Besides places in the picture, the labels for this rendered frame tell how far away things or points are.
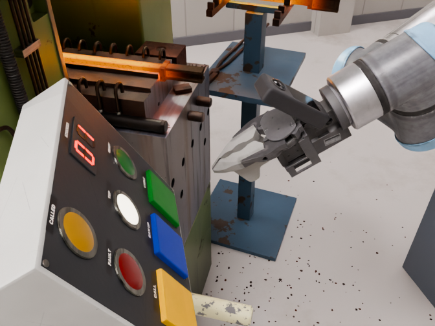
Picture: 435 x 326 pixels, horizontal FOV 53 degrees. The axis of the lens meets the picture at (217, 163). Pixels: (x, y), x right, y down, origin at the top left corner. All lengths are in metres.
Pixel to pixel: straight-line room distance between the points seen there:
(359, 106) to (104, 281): 0.40
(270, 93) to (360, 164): 1.93
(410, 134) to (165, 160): 0.55
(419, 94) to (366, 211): 1.57
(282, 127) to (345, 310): 1.27
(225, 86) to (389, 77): 0.92
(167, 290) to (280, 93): 0.29
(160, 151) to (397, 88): 0.57
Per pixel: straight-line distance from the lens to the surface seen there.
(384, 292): 1.94
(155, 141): 1.02
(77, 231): 0.46
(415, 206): 2.34
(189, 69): 1.07
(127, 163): 0.66
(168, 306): 0.55
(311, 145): 0.66
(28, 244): 0.43
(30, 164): 0.53
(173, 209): 0.71
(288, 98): 0.61
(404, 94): 0.67
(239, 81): 1.54
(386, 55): 0.67
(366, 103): 0.65
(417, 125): 0.74
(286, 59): 1.70
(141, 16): 1.34
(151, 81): 1.08
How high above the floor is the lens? 1.49
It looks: 39 degrees down
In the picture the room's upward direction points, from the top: straight up
